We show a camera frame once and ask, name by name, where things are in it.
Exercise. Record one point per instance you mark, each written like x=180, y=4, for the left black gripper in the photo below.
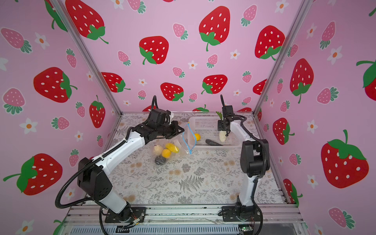
x=175, y=126

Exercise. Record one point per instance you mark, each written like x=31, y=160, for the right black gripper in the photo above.
x=220, y=124

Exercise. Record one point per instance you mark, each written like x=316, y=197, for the green leaf toy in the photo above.
x=220, y=115

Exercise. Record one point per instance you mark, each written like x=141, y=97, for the white plastic basket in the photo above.
x=206, y=127

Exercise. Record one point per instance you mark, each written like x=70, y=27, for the beige garlic toy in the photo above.
x=157, y=150

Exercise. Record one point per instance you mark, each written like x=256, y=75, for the clear zip top bag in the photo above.
x=185, y=141

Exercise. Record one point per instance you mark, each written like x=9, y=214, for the black round toy food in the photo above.
x=159, y=160

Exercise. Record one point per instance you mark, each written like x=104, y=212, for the yellow orange toy fruit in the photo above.
x=166, y=153

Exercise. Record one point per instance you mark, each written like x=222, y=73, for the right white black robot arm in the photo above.
x=254, y=160

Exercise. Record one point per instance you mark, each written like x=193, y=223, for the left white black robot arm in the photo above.
x=92, y=175

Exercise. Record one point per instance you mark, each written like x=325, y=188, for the yellow lemon toy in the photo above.
x=197, y=137

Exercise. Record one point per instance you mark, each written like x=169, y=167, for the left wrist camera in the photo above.
x=160, y=117

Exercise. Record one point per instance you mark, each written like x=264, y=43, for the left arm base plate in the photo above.
x=128, y=215

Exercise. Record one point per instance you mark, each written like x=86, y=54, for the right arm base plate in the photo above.
x=240, y=214

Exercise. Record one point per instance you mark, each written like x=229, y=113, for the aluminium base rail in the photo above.
x=278, y=219

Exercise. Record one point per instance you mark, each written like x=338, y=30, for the right aluminium frame post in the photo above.
x=294, y=29

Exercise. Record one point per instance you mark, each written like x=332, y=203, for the aluminium frame post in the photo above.
x=294, y=29
x=65, y=18

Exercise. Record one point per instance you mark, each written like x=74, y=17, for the left aluminium frame post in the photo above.
x=65, y=18

